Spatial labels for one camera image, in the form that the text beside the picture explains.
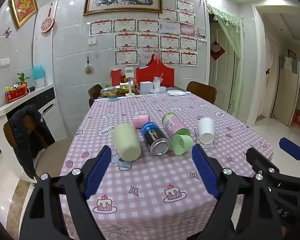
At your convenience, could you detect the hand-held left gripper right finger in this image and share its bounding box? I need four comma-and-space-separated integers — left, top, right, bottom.
192, 144, 283, 240

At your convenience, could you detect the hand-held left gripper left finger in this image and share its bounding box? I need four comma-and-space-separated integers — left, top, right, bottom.
20, 145, 113, 240

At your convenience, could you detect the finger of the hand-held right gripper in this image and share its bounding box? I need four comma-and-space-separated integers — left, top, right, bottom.
278, 137, 300, 178
246, 147, 281, 181

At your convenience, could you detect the green cup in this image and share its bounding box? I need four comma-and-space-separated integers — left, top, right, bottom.
172, 134, 194, 156

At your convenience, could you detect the white cup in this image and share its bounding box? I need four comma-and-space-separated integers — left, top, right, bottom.
198, 117, 215, 144

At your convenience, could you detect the pale yellow cup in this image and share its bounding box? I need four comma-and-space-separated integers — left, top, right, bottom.
112, 123, 142, 162

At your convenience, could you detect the pink cup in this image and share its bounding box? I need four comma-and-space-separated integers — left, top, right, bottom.
132, 115, 150, 129

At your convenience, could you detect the plastic cup with straw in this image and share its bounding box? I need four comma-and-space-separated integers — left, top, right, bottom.
153, 73, 164, 90

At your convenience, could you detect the wooden chair with grey seat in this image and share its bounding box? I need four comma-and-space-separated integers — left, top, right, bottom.
3, 110, 73, 182

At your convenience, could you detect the pink checkered tablecloth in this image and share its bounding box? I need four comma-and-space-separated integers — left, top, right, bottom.
59, 90, 274, 240

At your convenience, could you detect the pink and green canister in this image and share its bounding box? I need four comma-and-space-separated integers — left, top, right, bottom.
162, 113, 190, 140

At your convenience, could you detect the black and blue can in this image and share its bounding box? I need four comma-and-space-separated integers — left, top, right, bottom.
140, 122, 171, 156

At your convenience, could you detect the black jacket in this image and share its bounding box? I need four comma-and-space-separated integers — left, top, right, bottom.
8, 104, 56, 180

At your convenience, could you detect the brown wooden chair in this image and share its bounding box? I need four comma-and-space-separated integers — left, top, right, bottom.
186, 81, 217, 104
88, 84, 103, 107

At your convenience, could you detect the clear food container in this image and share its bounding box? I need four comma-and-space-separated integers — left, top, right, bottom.
100, 87, 118, 97

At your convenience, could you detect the white plastic bag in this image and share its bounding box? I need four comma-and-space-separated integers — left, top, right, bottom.
167, 89, 191, 97

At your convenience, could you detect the white side cabinet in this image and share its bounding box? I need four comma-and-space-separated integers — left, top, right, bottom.
0, 84, 57, 140

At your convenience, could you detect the white desk stand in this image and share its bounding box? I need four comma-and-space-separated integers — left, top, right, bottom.
124, 67, 136, 98

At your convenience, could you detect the red box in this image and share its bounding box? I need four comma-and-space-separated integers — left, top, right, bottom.
110, 70, 121, 85

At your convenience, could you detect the white box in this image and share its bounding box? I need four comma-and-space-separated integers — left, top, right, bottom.
140, 81, 152, 93

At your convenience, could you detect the white door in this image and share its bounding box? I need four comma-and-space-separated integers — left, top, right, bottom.
209, 22, 237, 107

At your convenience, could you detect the red gift bag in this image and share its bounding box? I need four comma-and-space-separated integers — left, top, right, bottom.
136, 53, 175, 88

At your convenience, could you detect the red tray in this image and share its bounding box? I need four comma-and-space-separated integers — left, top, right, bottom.
4, 88, 28, 104

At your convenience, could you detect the blue and white humidifier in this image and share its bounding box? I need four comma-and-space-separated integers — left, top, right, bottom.
32, 65, 46, 88

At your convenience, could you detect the red diamond door ornament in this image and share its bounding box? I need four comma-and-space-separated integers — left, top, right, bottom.
210, 40, 226, 61

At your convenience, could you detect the small potted plant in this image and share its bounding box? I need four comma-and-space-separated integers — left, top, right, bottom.
16, 72, 31, 89

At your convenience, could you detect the green sheer curtain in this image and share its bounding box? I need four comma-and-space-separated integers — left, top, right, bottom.
206, 4, 243, 105

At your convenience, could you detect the red and gold framed picture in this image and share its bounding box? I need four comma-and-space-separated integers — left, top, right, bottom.
9, 0, 39, 29

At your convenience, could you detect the hanging round wall gadget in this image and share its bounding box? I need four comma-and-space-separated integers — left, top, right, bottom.
84, 57, 93, 74

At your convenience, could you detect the group of wall certificates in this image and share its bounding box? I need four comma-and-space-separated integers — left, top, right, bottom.
89, 0, 199, 67

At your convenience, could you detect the pink round wall ornament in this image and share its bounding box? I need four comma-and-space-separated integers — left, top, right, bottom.
41, 2, 55, 33

